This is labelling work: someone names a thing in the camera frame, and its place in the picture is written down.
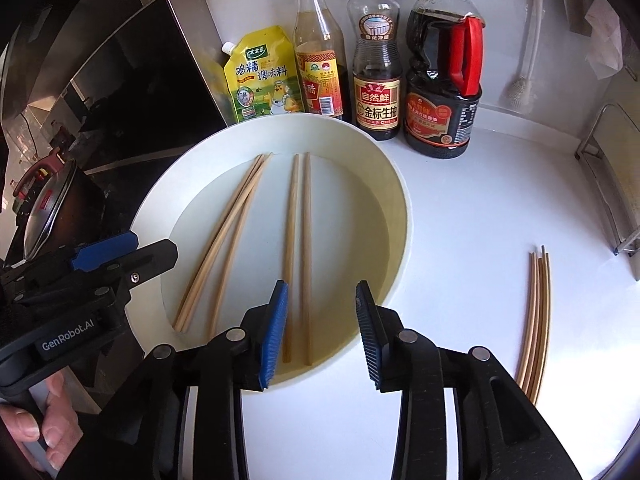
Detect separate wooden chopstick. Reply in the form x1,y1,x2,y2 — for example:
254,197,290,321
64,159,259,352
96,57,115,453
179,153,272,333

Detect wooden chopstick two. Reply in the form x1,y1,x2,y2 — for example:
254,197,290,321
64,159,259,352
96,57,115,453
208,177,259,339

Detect wooden chopstick three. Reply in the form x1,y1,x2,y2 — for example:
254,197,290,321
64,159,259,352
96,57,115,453
282,154,300,363

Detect wooden chopstick six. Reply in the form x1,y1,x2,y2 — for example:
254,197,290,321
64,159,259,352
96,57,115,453
520,252,540,393

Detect wooden chopstick seven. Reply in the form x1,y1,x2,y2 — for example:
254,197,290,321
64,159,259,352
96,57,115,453
526,246,549,404

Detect wooden chopstick eight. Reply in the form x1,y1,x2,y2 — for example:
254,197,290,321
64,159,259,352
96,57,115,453
529,247,551,405

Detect wooden chopstick four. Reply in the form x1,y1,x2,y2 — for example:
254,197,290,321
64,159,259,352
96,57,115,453
300,153,312,366

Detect wooden chopstick five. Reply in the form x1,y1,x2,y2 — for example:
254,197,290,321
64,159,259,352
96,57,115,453
515,252,538,391

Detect person's left hand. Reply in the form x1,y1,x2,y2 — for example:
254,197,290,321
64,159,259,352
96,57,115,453
1,370,84,471

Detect pot with glass lid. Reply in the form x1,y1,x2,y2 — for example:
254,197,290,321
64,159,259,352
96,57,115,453
4,155,105,266

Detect yellow seasoning pouch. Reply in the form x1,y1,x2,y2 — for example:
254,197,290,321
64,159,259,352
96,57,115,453
221,25,304,122

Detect yellow-cap vinegar bottle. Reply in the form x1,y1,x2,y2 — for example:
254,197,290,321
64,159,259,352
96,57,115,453
294,0,352,122

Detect soy sauce glass bottle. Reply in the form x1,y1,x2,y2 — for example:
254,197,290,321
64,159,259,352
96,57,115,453
347,0,402,141

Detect white bottle brush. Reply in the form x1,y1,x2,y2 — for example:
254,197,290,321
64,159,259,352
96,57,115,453
504,0,544,115

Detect large dark soy jug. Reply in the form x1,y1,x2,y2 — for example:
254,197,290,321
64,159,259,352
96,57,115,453
404,0,485,159

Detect metal rack frame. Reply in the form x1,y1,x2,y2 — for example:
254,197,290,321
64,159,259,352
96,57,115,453
574,102,639,258

